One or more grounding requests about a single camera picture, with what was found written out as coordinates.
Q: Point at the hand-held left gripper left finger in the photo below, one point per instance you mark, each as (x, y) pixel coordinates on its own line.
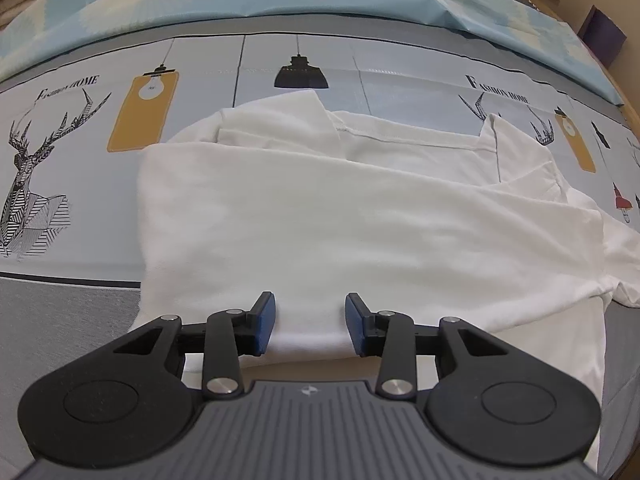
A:
(265, 322)

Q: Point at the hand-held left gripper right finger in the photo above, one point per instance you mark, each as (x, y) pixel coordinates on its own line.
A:
(354, 325)

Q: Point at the white t-shirt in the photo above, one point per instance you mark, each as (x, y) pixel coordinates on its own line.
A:
(360, 220)

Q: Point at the grey printed bed sheet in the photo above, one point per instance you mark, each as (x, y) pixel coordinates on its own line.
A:
(75, 160)

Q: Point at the purple box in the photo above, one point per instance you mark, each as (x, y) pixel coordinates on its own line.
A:
(602, 35)

